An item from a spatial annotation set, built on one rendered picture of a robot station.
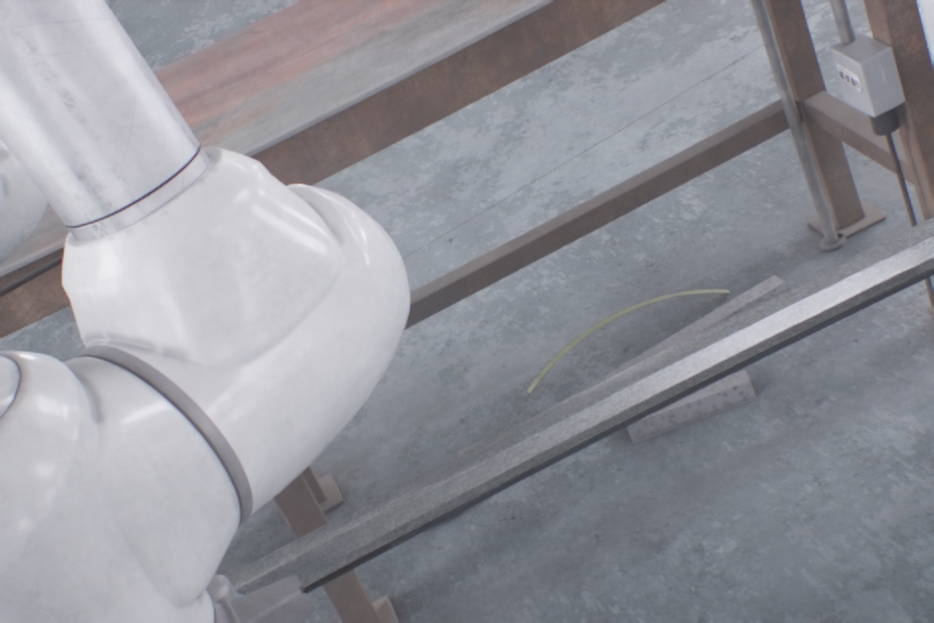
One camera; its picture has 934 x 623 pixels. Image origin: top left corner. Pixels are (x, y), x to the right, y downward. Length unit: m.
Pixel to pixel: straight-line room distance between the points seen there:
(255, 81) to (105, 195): 1.39
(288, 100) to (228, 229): 1.28
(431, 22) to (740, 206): 1.07
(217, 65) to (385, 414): 0.83
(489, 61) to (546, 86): 1.75
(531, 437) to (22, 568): 0.64
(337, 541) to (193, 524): 0.48
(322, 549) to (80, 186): 0.56
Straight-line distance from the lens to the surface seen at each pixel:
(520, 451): 1.56
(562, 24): 2.35
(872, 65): 2.56
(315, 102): 2.32
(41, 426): 1.03
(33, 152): 1.11
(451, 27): 2.36
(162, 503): 1.07
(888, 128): 2.62
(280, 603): 1.17
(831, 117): 2.92
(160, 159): 1.10
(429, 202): 3.78
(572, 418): 1.56
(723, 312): 2.97
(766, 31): 2.89
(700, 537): 2.58
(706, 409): 2.80
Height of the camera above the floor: 1.64
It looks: 29 degrees down
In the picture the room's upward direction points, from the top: 25 degrees counter-clockwise
